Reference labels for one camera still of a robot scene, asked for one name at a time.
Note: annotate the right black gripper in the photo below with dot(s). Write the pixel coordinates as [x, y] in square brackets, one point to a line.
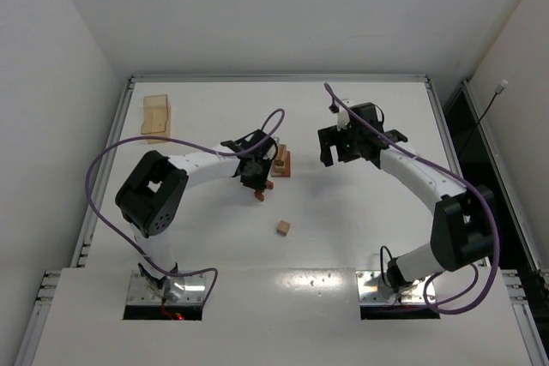
[333, 141]

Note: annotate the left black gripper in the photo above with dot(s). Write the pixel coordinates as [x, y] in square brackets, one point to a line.
[256, 182]

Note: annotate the brown arch wood block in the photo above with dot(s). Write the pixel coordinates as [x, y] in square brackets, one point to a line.
[259, 194]

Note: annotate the reddish long wood block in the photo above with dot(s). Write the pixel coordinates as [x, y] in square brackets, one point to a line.
[287, 166]

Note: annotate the lone light wood cube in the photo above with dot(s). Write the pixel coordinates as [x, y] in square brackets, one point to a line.
[283, 228]

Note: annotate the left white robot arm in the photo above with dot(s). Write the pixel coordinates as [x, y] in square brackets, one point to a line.
[150, 196]

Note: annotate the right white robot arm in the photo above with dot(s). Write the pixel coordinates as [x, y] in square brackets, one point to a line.
[460, 233]

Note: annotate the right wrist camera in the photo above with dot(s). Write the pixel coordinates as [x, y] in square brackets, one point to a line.
[342, 116]

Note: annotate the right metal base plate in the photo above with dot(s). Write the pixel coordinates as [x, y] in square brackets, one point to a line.
[373, 293]

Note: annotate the metal base plate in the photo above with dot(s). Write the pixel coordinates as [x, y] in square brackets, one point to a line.
[185, 291]
[373, 293]

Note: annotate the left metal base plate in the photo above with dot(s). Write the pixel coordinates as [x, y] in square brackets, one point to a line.
[185, 291]

